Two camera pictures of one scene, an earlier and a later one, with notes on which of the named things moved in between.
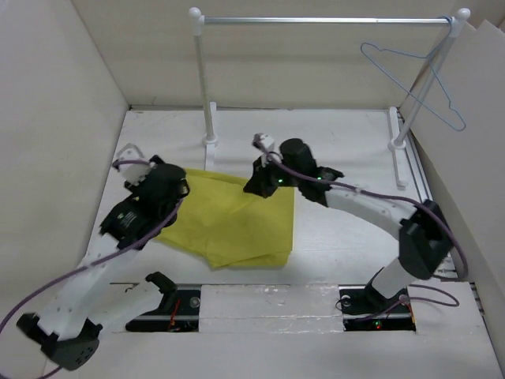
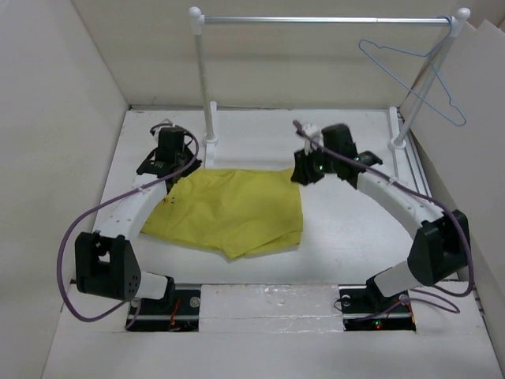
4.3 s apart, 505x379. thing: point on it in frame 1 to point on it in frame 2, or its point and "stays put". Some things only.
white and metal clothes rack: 457,20 stays put
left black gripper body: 140,186 to 184,157
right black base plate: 364,308 stays put
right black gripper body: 271,177 to 316,165
